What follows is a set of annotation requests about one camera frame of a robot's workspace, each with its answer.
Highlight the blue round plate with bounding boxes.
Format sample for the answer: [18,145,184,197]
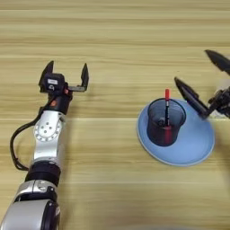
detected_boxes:
[137,98,216,167]

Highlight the red capped black marker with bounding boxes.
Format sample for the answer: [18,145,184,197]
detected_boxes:
[164,88,172,128]

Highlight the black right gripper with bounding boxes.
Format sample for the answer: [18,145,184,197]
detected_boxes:
[173,49,230,119]

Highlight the black mesh pen cup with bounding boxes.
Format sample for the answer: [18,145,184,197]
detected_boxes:
[146,98,187,147]

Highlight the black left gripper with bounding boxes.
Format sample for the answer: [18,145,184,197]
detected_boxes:
[38,59,90,117]

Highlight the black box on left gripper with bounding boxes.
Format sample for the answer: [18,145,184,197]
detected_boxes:
[39,73,66,94]

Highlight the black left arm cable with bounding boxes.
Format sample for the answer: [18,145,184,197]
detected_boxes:
[9,104,50,172]

